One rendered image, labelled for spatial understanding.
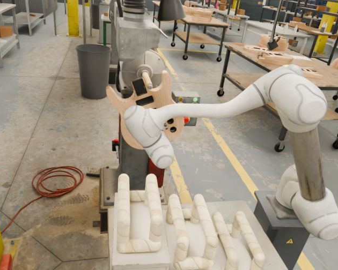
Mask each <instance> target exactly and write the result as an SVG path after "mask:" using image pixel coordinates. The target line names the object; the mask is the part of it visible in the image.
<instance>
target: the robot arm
mask: <svg viewBox="0 0 338 270"><path fill-rule="evenodd" d="M269 102H272V103H274V105H275V108H276V110H277V112H278V114H279V116H280V119H281V121H282V124H283V125H284V127H285V128H286V129H288V131H289V137H290V142H291V147H292V152H293V158H294V161H295V164H293V165H291V166H290V167H289V168H288V169H287V170H286V171H285V172H284V173H283V175H282V177H281V179H280V182H279V184H278V187H277V190H276V194H275V195H271V194H268V195H266V199H267V200H268V201H269V202H270V204H271V206H272V208H273V210H274V212H275V214H276V218H277V219H279V220H283V219H295V220H300V222H301V223H302V225H303V226H304V227H305V229H306V230H307V231H308V232H309V233H310V234H312V235H313V236H315V237H317V238H319V239H324V240H330V239H333V238H335V237H337V236H338V207H337V205H336V202H335V200H334V197H333V194H332V192H331V191H330V190H329V189H327V188H326V187H325V180H324V172H323V167H322V159H321V151H320V143H319V136H318V128H317V125H318V124H319V122H320V120H321V119H322V118H323V117H324V116H325V114H326V111H327V101H326V98H325V96H324V94H323V92H322V91H321V90H320V89H319V88H318V87H317V86H316V85H315V84H313V83H312V82H310V81H309V80H307V79H305V78H304V73H303V71H302V69H301V68H300V67H299V66H298V65H294V64H290V65H285V66H281V67H279V68H276V69H274V70H272V71H271V72H269V73H267V74H265V75H264V76H262V77H261V78H259V79H258V80H257V81H255V82H254V83H252V84H251V85H250V86H248V87H247V88H246V89H245V90H244V91H243V92H242V93H240V94H239V95H238V96H237V97H235V98H234V99H233V100H231V101H229V102H226V103H222V104H192V103H178V104H170V105H167V106H164V107H161V108H158V109H152V108H149V109H144V108H143V107H142V106H138V105H134V106H131V107H129V108H128V109H127V110H126V112H125V113H124V123H125V125H126V127H127V129H128V131H129V132H130V134H131V135H132V136H133V137H134V139H135V140H136V141H137V142H138V143H140V144H141V145H142V147H143V148H144V149H145V151H146V152H147V154H148V156H149V158H150V159H151V161H152V162H153V163H154V164H155V165H156V166H157V167H158V168H161V169H164V168H167V167H169V166H170V165H171V164H172V163H173V161H174V151H173V148H172V145H171V143H170V142H169V140H168V139H167V138H166V136H165V133H164V132H163V129H166V130H167V129H168V128H167V125H166V123H165V122H166V121H168V120H169V119H171V118H174V117H196V118H228V117H233V116H236V115H239V114H242V113H244V112H246V111H249V110H252V109H254V108H257V107H260V106H263V105H265V104H267V103H269Z"/></svg>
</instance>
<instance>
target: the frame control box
mask: <svg viewBox="0 0 338 270"><path fill-rule="evenodd" d="M171 97H172V100H173V101H174V102H175V103H176V104H178V103H180V101H179V100H178V99H179V97H183V101H181V103H192V104H193V103H196V104H200V98H201V97H200V96H199V95H198V93H197V92H186V91H172V96H171ZM195 97H196V98H197V101H196V102H194V101H193V98H195ZM188 118H189V122H188V123H184V126H196V121H197V118H196V117H188Z"/></svg>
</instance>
